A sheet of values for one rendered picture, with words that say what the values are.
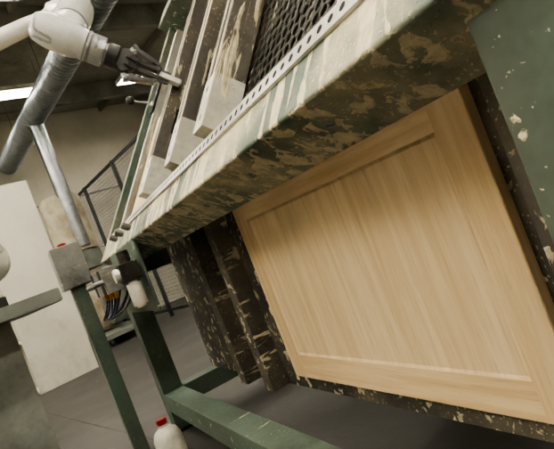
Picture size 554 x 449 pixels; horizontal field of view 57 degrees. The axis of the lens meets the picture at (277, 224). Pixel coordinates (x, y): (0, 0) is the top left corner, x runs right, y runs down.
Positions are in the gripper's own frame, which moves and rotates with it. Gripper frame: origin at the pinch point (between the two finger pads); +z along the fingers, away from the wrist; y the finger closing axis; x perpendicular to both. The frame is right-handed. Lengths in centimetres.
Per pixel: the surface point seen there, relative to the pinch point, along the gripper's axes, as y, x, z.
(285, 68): -42, -93, 3
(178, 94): -2.8, 2.1, 4.2
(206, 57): -6.9, -31.4, 3.5
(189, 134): -29.0, -31.5, 4.3
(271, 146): -50, -85, 6
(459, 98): -40, -101, 27
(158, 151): -23.3, 2.1, 2.6
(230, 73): -24, -57, 4
